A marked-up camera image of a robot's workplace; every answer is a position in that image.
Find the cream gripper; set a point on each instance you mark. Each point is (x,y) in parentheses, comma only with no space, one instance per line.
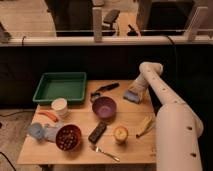
(139,86)

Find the blue sponge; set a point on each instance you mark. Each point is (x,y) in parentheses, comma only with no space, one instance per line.
(132,97)

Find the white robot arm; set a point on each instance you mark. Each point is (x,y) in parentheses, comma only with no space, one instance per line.
(177,125)

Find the green plastic tray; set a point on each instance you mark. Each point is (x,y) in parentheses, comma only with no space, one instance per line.
(68,85)

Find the yellow banana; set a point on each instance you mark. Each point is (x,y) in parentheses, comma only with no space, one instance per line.
(147,125)

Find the purple bowl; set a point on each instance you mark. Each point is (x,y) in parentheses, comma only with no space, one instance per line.
(104,107)

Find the yellow apple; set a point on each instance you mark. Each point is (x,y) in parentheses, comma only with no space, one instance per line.
(120,134)

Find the black rectangular remote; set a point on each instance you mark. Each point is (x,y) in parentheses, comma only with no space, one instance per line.
(97,132)

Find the silver fork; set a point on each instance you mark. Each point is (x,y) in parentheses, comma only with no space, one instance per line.
(98,150)

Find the white cup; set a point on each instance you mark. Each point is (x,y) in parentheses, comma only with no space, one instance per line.
(60,107)

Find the red bowl with food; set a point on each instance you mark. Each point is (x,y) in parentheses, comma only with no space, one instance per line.
(68,137)

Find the orange carrot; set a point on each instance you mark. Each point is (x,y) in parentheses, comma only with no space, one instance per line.
(49,115)

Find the clear plastic bag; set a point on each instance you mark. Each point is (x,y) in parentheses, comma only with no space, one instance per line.
(51,131)

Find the blue plastic cup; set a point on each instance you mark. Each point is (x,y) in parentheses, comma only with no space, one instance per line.
(36,131)

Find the black handled peeler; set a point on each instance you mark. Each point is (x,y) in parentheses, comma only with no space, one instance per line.
(97,93)

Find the white horizontal rail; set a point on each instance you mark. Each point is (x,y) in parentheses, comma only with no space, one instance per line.
(106,41)

